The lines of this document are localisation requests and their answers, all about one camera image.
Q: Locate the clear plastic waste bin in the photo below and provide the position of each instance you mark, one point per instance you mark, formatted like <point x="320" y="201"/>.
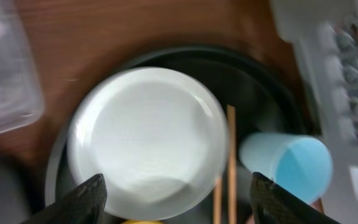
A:
<point x="21" y="100"/>

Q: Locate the white ceramic plate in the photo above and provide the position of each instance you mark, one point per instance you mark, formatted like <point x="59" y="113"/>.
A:
<point x="159" y="138"/>

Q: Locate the yellow plastic bowl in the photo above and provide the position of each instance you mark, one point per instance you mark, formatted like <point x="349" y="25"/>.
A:
<point x="141" y="222"/>

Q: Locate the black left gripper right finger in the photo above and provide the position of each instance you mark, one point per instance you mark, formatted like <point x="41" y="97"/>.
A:
<point x="273" y="204"/>

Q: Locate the grey plastic dishwasher rack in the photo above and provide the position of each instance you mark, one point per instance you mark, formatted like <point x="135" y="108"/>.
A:
<point x="324" y="35"/>

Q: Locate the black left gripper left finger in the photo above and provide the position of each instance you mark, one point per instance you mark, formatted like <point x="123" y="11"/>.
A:
<point x="83" y="205"/>

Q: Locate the light blue plastic cup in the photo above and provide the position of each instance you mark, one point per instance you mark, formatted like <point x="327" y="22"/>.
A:
<point x="300" y="164"/>

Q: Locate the wooden chopstick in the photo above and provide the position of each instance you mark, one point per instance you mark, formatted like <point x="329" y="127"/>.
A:
<point x="231" y="167"/>
<point x="217" y="201"/>

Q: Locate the round black serving tray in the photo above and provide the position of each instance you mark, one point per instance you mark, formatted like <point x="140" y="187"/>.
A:
<point x="261" y="101"/>

